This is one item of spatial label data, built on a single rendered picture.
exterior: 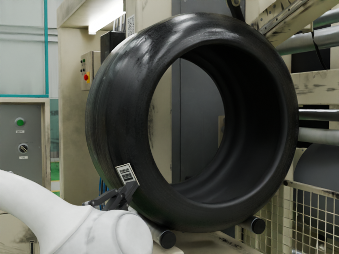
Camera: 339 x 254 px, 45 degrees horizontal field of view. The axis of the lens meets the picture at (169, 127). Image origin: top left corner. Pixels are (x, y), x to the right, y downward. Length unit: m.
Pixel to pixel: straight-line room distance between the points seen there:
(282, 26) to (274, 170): 0.48
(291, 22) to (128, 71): 0.61
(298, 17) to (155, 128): 0.58
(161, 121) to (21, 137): 0.56
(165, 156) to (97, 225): 0.88
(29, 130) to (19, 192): 1.07
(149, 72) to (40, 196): 0.47
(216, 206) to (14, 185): 0.60
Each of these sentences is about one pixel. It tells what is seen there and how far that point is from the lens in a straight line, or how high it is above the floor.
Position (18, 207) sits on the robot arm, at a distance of 0.62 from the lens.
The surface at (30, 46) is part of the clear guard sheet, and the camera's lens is 1.67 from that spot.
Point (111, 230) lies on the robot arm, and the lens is 0.56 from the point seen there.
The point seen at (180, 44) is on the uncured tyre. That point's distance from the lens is 1.02.
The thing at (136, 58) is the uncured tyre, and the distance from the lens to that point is 1.00.
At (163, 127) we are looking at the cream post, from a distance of 1.43.
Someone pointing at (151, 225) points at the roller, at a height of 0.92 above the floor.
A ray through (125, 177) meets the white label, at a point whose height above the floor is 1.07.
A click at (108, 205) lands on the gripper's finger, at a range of 0.91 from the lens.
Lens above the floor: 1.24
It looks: 3 degrees down
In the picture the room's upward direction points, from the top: straight up
